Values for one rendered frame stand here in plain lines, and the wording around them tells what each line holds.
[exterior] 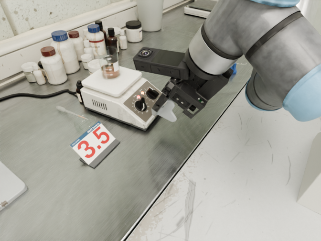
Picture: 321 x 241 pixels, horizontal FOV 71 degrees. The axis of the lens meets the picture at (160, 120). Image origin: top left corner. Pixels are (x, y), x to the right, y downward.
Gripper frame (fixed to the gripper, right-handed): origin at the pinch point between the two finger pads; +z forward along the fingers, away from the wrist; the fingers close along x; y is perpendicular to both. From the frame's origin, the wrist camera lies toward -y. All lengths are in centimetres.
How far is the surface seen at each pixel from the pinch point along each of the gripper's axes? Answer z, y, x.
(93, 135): 6.3, -7.5, -12.7
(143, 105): 2.2, -2.7, -0.7
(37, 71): 22.1, -35.9, -0.8
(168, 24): 31, -20, 66
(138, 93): 4.4, -5.7, 2.9
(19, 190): 7.8, -11.7, -29.8
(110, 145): 7.0, -3.2, -12.0
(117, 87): 3.5, -10.5, -0.2
